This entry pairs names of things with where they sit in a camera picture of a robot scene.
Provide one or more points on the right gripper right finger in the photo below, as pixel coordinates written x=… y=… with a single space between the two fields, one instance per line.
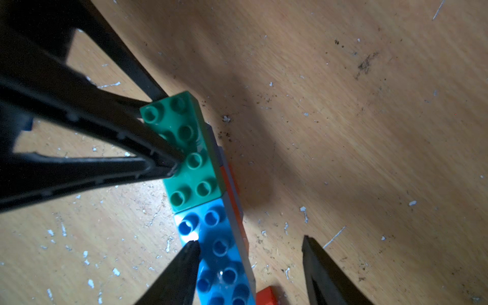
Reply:
x=326 y=282

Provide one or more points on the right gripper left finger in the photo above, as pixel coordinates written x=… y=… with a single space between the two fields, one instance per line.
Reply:
x=176 y=285

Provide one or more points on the green long lego brick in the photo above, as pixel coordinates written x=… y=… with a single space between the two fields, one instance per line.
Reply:
x=179 y=120

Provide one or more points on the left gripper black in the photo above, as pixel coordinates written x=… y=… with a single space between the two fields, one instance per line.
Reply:
x=36 y=38

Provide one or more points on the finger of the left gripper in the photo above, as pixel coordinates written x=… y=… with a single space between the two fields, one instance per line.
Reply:
x=29 y=178

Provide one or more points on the light blue lego front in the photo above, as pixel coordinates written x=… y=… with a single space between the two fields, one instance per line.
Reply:
x=225 y=275

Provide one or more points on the small red lego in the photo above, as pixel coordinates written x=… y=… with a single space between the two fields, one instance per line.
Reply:
x=266 y=297

